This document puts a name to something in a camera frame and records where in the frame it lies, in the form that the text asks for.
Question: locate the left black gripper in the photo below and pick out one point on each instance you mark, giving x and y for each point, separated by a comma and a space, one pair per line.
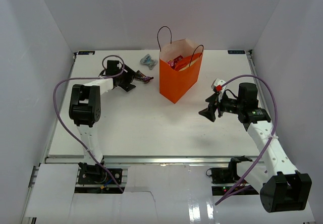
129, 75

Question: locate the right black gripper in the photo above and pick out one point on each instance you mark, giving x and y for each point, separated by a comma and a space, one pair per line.
209, 112

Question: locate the dark purple candy wrapper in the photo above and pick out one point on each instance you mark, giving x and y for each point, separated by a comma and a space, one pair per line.
141, 77

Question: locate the silver blue snack packet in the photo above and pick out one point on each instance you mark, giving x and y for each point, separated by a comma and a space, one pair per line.
148, 61

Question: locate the small pink snack packet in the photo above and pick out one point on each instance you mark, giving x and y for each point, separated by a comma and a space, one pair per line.
171, 63

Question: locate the large red chips bag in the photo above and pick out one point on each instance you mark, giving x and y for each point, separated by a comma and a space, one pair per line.
185, 62

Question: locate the pink candy packet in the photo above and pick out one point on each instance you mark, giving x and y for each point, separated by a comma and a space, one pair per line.
179, 58

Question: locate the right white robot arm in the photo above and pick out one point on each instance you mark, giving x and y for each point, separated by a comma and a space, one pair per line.
281, 186

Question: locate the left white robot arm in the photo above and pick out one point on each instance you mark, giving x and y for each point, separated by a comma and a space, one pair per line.
85, 110

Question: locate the orange paper bag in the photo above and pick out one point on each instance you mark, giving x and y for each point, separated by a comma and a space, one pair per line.
174, 84

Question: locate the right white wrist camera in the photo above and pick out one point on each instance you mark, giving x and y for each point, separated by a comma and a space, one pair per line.
218, 85

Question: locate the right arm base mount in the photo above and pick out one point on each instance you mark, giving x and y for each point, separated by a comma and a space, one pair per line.
222, 175

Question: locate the aluminium table frame rail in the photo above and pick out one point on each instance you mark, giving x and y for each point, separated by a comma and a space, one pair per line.
194, 160

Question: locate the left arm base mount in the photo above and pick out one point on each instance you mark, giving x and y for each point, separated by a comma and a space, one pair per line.
99, 177

